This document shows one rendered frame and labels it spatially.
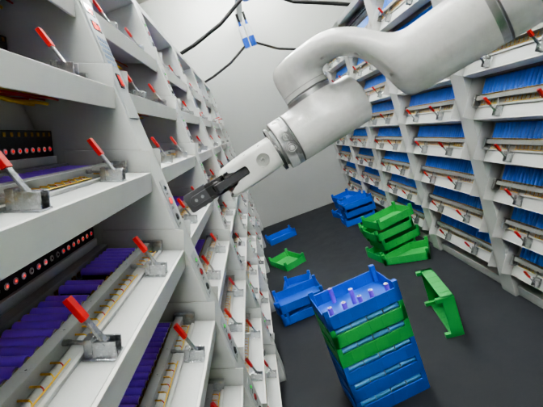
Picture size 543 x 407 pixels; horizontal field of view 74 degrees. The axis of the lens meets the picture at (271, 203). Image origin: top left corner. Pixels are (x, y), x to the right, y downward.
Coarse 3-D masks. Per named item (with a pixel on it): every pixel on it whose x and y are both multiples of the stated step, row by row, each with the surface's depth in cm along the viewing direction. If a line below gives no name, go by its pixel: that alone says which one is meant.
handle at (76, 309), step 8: (72, 296) 45; (64, 304) 44; (72, 304) 44; (72, 312) 44; (80, 312) 44; (80, 320) 44; (88, 320) 45; (88, 328) 44; (96, 328) 45; (96, 336) 45; (104, 336) 46
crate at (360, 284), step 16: (368, 272) 152; (336, 288) 150; (352, 288) 151; (368, 288) 149; (384, 288) 144; (320, 304) 150; (336, 304) 146; (352, 304) 141; (368, 304) 132; (384, 304) 133; (336, 320) 130; (352, 320) 131
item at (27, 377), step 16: (144, 256) 80; (128, 272) 70; (112, 288) 62; (96, 304) 55; (112, 304) 57; (64, 336) 46; (48, 352) 42; (64, 352) 45; (32, 368) 39; (48, 368) 42; (16, 384) 37; (32, 384) 39; (48, 384) 39; (0, 400) 35; (16, 400) 36
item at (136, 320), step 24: (96, 240) 83; (120, 240) 86; (144, 240) 85; (168, 240) 87; (144, 264) 78; (168, 264) 78; (24, 288) 56; (144, 288) 65; (168, 288) 70; (0, 312) 51; (120, 312) 57; (144, 312) 57; (144, 336) 54; (72, 360) 45; (120, 360) 45; (72, 384) 40; (96, 384) 40; (120, 384) 44
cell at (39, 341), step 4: (44, 336) 46; (0, 340) 45; (4, 340) 45; (8, 340) 45; (12, 340) 45; (16, 340) 45; (20, 340) 45; (24, 340) 45; (28, 340) 45; (32, 340) 46; (36, 340) 46; (40, 340) 46; (44, 340) 46; (0, 344) 45; (4, 344) 45; (8, 344) 45; (12, 344) 45; (16, 344) 45; (20, 344) 45; (24, 344) 45; (28, 344) 45; (32, 344) 45; (36, 344) 45; (40, 344) 45
